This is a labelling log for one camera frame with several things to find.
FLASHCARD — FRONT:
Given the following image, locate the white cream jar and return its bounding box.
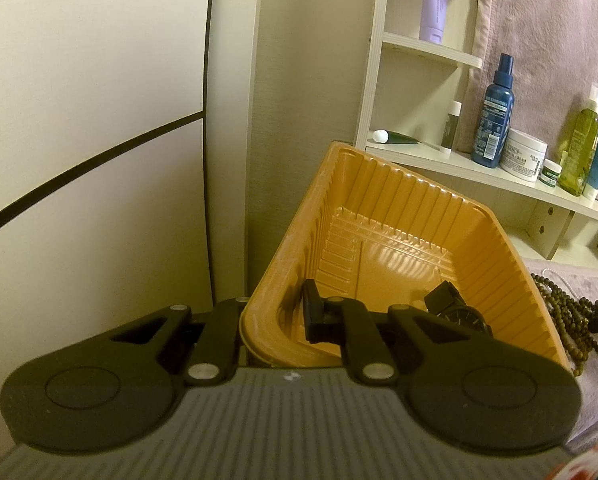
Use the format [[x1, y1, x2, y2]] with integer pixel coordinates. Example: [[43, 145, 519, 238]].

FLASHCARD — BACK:
[[500, 128, 547, 182]]

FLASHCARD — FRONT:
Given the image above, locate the green oil spray bottle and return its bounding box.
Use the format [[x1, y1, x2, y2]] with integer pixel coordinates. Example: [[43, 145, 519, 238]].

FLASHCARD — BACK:
[[558, 82, 598, 196]]

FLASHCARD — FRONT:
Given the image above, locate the small green-label jar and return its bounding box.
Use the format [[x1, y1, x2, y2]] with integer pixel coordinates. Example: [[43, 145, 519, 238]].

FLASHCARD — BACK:
[[538, 159, 562, 188]]

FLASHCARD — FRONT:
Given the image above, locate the white shelf unit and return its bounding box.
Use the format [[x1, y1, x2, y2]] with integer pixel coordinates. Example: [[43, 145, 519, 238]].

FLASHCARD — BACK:
[[354, 0, 598, 269]]

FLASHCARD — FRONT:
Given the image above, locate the blue spray bottle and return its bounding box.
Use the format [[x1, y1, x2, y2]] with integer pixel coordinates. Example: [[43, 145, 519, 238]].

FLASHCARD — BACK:
[[471, 53, 515, 168]]

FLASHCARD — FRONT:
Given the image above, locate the white thin cable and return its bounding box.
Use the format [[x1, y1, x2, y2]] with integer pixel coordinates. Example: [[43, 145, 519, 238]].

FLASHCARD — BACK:
[[538, 268, 588, 302]]

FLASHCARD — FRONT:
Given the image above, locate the small dark vial white cap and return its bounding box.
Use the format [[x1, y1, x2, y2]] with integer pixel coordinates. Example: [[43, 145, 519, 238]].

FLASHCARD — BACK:
[[441, 101, 462, 153]]

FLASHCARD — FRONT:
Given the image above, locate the dark green tube white cap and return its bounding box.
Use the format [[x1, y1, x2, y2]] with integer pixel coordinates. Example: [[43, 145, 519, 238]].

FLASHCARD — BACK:
[[372, 129, 418, 144]]

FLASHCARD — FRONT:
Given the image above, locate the pink towel cloth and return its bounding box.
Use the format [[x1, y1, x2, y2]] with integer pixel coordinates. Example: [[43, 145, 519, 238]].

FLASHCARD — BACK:
[[453, 0, 598, 456]]

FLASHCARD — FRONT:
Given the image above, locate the black wristwatch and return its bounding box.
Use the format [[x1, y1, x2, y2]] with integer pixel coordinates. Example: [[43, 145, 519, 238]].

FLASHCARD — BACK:
[[424, 281, 493, 336]]

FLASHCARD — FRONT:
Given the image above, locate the brown beaded necklace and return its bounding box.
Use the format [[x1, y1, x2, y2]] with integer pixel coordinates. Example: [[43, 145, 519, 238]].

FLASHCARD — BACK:
[[528, 271, 598, 378]]

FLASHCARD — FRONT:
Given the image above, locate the lavender tube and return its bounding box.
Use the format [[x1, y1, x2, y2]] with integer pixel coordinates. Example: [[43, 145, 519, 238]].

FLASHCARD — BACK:
[[419, 0, 448, 44]]

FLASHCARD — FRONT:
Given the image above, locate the orange plastic tray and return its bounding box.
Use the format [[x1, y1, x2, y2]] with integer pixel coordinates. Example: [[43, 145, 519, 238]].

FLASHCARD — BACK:
[[239, 143, 567, 367]]

